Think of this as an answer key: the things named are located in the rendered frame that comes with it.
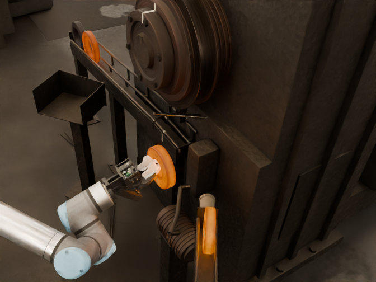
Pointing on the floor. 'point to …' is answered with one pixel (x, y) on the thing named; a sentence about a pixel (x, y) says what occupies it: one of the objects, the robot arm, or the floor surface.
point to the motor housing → (175, 245)
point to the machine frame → (283, 131)
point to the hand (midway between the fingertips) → (160, 163)
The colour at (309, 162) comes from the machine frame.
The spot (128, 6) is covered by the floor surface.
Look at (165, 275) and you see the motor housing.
